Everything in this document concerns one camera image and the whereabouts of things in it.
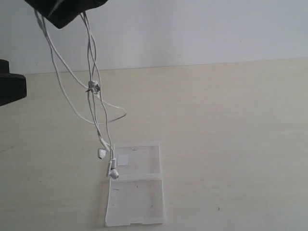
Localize white wired earphones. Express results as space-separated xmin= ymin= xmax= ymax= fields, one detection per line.
xmin=34 ymin=10 xmax=127 ymax=180

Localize white sticker in case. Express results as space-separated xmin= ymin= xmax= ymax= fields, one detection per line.
xmin=117 ymin=154 xmax=129 ymax=166

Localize clear plastic storage case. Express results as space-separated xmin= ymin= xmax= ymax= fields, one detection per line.
xmin=105 ymin=141 xmax=167 ymax=227

